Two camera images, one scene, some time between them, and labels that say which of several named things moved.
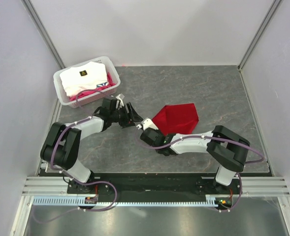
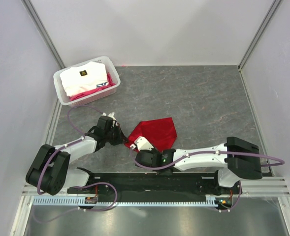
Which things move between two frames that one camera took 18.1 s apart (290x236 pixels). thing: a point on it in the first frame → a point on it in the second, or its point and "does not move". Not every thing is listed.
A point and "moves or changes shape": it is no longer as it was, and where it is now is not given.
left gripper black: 131,118 → 121,137
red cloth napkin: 179,119 moves or changes shape
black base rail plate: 151,185 does not move
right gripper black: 158,132 → 152,151
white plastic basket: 85,83 does not move
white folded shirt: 82,76 does not move
